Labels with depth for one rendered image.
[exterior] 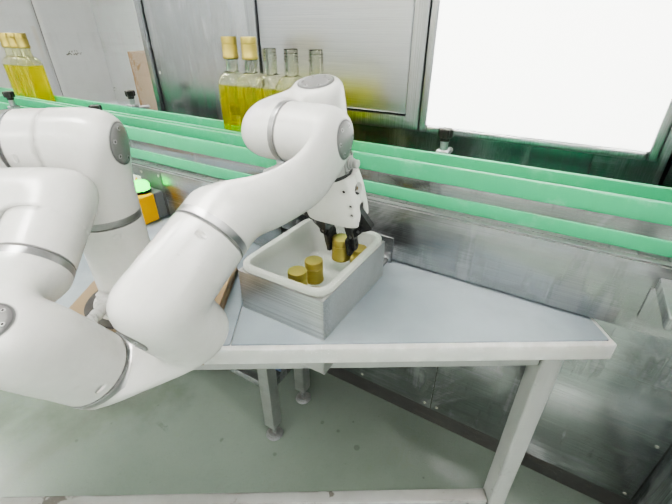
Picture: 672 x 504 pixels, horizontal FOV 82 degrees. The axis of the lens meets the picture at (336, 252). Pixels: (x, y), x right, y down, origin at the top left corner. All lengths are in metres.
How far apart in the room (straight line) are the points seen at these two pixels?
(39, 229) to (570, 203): 0.72
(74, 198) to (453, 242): 0.59
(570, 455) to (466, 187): 0.87
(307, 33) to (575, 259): 0.74
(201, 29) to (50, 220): 0.89
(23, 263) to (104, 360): 0.13
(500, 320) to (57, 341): 0.61
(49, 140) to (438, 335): 0.61
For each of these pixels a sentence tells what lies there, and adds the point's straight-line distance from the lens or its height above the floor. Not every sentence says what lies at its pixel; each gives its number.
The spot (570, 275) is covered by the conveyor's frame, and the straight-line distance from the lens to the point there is 0.75.
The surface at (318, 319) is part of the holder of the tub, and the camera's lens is 0.60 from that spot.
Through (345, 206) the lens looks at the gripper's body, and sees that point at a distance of 0.61.
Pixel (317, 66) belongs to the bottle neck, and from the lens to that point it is 0.85.
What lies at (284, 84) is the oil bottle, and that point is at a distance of 0.87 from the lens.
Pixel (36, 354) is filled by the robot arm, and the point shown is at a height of 0.94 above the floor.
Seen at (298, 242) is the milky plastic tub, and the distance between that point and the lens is 0.77.
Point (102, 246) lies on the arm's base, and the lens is 0.66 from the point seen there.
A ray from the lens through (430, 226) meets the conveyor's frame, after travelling 0.75.
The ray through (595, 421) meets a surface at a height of 0.32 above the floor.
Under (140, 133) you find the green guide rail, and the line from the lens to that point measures 1.10.
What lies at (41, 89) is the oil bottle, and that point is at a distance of 1.78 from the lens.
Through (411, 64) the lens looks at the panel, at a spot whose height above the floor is 1.11.
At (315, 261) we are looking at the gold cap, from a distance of 0.70.
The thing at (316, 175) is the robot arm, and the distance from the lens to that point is 0.42.
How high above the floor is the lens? 1.18
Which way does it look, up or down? 30 degrees down
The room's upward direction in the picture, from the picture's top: straight up
